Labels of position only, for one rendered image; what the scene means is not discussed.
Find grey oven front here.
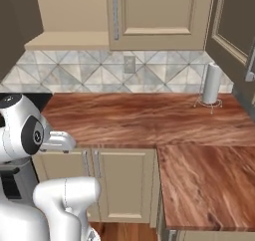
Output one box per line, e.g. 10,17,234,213
0,158,40,207

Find silver corner cabinet handle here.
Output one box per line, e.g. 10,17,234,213
166,229,178,241

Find silver dark door handle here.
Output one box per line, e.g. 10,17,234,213
244,43,255,83

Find white paper towel roll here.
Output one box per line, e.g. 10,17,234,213
202,62,223,106

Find black hob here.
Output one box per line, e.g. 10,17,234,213
0,92,54,113

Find wire paper towel holder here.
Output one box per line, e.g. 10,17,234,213
193,96,224,116

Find beige base cabinet door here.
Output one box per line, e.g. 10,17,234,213
31,147,101,223
92,147,157,225

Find dark brown cabinet side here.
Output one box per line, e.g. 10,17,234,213
0,0,45,83

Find beige range hood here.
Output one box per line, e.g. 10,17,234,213
8,0,111,52

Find silver base cabinet handle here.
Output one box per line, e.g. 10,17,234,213
93,149,102,179
82,149,91,178

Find beige corner base cabinet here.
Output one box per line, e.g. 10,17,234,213
154,184,255,241

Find beige wall cabinet door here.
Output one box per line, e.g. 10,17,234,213
106,0,217,52

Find silver wall cabinet handle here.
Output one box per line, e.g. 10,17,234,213
111,0,121,42

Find grey wall outlet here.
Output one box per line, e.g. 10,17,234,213
124,55,136,75

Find dark brown cabinet door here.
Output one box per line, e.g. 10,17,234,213
205,0,255,88

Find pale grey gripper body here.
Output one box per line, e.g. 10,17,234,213
40,130,78,153

